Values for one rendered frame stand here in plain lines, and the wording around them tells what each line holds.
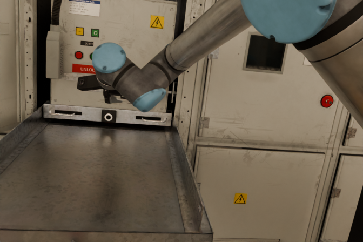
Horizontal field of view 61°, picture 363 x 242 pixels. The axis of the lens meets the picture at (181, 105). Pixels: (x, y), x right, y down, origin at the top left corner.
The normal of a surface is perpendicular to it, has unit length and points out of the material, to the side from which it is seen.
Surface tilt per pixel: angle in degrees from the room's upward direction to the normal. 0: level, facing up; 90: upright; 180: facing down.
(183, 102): 90
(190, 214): 0
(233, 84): 90
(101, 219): 0
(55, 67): 90
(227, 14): 115
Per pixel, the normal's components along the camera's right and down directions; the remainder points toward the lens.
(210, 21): -0.83, 0.26
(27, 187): 0.11, -0.96
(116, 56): 0.09, -0.32
